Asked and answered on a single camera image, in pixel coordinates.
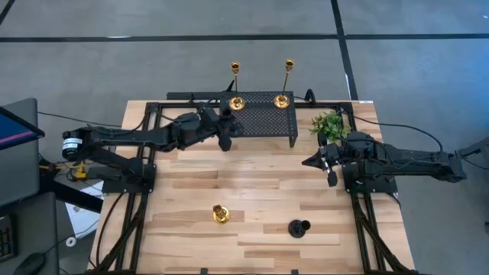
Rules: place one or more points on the black computer mouse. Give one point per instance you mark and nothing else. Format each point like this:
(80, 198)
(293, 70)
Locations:
(30, 264)

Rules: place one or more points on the white label sticker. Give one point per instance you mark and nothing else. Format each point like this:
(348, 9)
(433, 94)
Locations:
(365, 101)

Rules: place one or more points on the dark computer monitor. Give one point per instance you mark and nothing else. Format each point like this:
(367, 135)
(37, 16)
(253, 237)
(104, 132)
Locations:
(15, 172)

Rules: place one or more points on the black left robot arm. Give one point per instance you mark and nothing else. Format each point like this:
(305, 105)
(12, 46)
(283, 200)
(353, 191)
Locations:
(114, 135)

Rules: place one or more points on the dark grey desk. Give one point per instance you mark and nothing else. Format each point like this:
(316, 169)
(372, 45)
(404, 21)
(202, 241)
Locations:
(38, 229)

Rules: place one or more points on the yellow clamp tool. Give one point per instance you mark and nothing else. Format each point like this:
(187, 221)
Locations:
(80, 173)

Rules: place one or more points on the black desk leg beam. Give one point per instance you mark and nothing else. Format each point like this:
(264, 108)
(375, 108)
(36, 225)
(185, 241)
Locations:
(68, 195)

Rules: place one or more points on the black keyboard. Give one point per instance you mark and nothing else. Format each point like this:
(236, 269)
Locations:
(5, 238)

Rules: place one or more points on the black perforated metal shelf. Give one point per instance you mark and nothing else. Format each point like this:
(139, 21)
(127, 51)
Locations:
(263, 122)

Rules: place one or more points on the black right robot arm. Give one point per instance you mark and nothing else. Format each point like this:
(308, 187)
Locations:
(412, 162)

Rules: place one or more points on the white paper sheet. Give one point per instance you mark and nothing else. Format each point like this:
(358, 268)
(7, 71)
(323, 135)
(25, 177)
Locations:
(82, 217)

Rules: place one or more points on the black table clamp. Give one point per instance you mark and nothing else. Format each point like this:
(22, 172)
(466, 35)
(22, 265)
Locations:
(294, 272)
(204, 271)

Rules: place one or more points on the tall gold candlestick holder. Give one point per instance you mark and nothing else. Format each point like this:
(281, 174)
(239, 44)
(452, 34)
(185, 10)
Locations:
(237, 103)
(282, 101)

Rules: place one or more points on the short black candlestick holder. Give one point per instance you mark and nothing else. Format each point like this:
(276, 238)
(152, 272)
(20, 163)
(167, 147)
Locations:
(296, 229)

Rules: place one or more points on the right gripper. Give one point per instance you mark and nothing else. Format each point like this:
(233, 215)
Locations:
(333, 156)

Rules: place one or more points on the short gold candlestick holder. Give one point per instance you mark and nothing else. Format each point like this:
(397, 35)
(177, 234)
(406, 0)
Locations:
(222, 217)

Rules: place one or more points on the black metal table frame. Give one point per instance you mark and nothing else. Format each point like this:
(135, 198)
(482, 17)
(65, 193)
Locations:
(179, 95)

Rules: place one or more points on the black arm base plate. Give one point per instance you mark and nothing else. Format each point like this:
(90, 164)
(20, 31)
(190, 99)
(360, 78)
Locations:
(114, 185)
(382, 187)

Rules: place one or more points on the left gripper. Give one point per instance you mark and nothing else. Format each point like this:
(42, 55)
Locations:
(214, 122)

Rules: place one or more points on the green plant in white pot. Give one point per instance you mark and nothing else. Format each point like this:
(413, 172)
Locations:
(330, 124)

